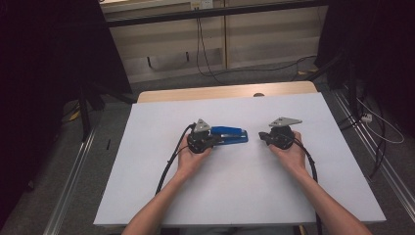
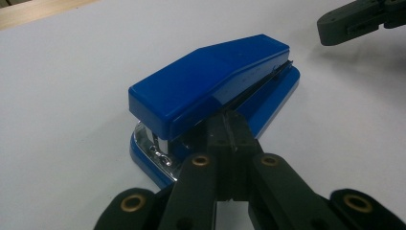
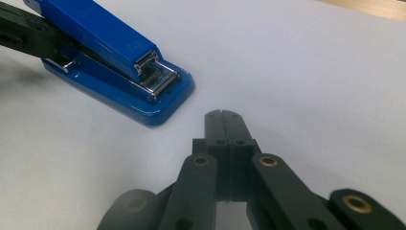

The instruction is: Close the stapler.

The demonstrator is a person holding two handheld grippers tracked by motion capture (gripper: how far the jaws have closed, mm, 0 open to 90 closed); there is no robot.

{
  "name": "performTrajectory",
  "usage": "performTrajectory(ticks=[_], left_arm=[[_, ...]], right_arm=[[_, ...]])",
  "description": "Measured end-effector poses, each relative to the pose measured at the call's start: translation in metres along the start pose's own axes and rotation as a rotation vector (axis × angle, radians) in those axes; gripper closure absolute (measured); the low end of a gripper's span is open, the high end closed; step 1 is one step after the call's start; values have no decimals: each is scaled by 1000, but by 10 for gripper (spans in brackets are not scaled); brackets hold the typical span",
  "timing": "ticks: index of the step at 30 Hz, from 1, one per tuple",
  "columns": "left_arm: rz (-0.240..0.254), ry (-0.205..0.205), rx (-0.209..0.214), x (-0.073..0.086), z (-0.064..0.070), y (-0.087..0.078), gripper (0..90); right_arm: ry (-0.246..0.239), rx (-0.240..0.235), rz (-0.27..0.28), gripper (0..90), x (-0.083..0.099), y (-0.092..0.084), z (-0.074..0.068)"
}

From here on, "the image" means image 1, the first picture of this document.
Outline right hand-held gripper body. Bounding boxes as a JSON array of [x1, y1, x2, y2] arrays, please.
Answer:
[[266, 117, 303, 152]]

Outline white table board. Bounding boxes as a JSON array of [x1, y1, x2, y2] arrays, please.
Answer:
[[93, 92, 387, 227]]

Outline black curtain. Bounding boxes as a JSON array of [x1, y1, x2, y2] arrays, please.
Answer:
[[314, 0, 415, 138], [0, 0, 133, 226]]

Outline white power strip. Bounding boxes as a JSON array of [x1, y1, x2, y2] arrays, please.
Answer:
[[190, 0, 214, 10]]

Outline blue stapler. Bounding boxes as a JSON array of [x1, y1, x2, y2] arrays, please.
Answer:
[[209, 125, 250, 147]]

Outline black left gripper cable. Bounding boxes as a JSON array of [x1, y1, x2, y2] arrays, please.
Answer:
[[156, 122, 197, 196]]

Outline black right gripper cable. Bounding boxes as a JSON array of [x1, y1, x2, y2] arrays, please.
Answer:
[[292, 136, 323, 235]]

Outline black hanging cable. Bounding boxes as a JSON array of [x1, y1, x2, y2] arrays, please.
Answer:
[[197, 8, 229, 85], [195, 8, 226, 85]]

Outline long black floor cable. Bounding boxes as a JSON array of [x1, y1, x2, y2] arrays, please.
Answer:
[[211, 54, 318, 79]]

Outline aluminium floor rail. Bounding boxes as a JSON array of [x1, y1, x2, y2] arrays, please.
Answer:
[[332, 89, 415, 213], [43, 125, 99, 235]]

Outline person's left hand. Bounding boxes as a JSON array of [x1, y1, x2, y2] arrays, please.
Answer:
[[176, 134, 213, 176]]

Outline wooden table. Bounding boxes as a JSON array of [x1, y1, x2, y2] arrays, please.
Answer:
[[136, 80, 318, 104]]

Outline black floor cable bundle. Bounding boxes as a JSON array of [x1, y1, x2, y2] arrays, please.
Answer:
[[337, 107, 392, 180]]

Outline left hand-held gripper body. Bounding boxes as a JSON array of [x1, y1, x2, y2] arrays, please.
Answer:
[[186, 118, 224, 155]]

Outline black metal bar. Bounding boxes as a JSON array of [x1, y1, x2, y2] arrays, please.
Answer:
[[106, 0, 327, 28]]

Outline black metal stand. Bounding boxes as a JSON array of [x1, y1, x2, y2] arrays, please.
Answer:
[[306, 48, 360, 126], [77, 81, 138, 142]]

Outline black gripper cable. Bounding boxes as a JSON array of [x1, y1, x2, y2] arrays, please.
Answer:
[[156, 122, 197, 196], [292, 136, 323, 235]]

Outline person's right hand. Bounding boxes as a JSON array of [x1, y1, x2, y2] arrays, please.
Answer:
[[268, 130, 309, 179]]

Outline white cable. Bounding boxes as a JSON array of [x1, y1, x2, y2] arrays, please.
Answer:
[[356, 97, 405, 145]]

